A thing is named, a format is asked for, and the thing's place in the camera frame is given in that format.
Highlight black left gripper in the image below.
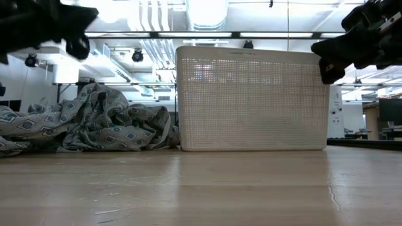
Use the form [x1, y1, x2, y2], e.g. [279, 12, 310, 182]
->
[0, 0, 100, 65]

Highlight grey patterned hospital gown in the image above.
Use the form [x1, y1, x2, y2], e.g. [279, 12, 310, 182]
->
[0, 82, 182, 158]

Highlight dark computer monitor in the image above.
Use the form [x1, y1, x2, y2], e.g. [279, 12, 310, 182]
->
[378, 98, 402, 123]

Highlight black aluminium table frame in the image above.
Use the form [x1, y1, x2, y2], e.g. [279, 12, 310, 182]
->
[326, 139, 402, 151]

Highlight black overhead crossbar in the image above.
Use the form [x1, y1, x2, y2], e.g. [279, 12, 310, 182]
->
[84, 30, 346, 40]

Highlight white perforated plastic basket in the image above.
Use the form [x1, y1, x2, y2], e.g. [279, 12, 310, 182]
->
[175, 45, 330, 153]

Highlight white standing cabinet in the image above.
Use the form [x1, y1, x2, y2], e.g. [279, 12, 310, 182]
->
[327, 85, 345, 139]

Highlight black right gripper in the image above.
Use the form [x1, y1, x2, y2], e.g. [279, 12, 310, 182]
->
[310, 0, 402, 85]

